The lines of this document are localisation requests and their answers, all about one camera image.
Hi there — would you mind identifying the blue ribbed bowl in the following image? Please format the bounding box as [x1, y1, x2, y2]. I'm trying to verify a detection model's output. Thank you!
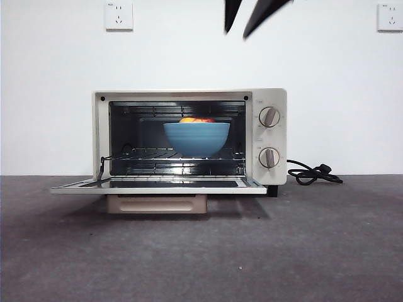
[162, 121, 231, 157]

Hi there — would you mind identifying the cream Toshiba toaster oven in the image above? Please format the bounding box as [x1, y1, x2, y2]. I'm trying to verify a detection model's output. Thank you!
[92, 87, 288, 198]

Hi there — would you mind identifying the beige oven knob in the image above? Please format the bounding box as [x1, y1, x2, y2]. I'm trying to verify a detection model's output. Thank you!
[258, 147, 280, 169]
[258, 106, 281, 128]

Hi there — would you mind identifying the metal oven wire rack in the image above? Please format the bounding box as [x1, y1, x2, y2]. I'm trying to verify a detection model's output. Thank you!
[103, 147, 246, 164]

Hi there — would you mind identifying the white wall socket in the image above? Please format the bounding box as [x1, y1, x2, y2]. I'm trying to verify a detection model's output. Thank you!
[105, 2, 133, 31]
[377, 3, 403, 32]

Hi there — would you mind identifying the black oven power cable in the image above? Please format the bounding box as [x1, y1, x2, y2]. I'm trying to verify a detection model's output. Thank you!
[286, 159, 343, 186]

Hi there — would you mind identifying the red yellow apple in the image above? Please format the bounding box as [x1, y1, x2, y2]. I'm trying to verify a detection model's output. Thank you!
[179, 116, 217, 124]

